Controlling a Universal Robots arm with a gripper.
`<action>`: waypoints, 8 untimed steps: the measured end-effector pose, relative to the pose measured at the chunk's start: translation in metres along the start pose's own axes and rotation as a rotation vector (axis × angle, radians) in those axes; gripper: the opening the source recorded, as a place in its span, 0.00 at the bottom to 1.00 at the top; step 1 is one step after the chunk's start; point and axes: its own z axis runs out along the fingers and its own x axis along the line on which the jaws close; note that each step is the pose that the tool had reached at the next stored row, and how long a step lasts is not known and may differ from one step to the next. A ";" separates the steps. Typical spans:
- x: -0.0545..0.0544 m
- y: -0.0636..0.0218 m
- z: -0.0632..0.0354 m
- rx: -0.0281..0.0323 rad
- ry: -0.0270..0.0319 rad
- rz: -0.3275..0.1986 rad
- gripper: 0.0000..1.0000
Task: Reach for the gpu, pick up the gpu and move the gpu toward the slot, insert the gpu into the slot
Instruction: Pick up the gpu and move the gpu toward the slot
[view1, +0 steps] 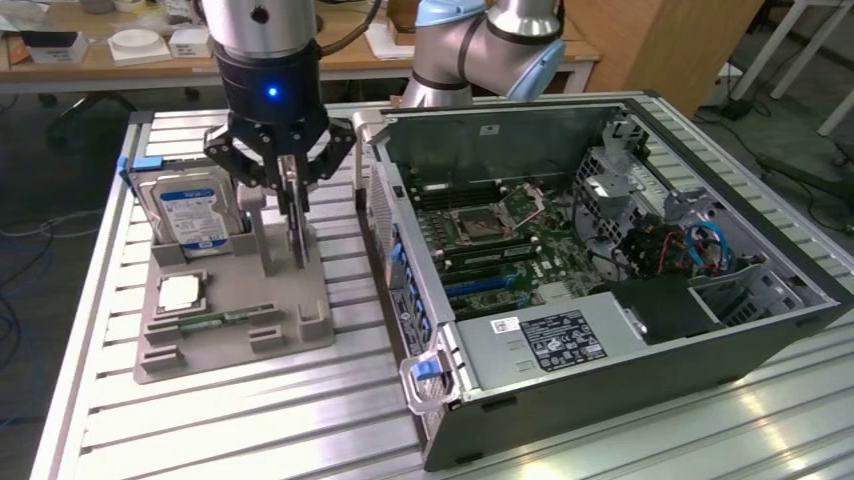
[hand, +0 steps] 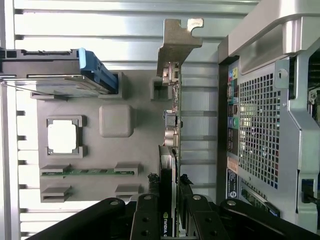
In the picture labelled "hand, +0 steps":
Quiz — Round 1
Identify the grey printed parts rack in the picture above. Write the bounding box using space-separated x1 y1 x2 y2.
29 71 182 203

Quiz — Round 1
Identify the green RAM stick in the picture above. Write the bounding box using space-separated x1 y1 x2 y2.
41 169 135 176

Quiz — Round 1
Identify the silver CPU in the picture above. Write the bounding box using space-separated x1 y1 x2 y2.
47 119 79 154

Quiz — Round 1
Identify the open dark PC case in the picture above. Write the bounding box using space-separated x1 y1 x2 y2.
217 0 320 221

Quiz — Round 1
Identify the hard disk with blue bracket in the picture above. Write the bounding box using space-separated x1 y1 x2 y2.
0 47 118 96

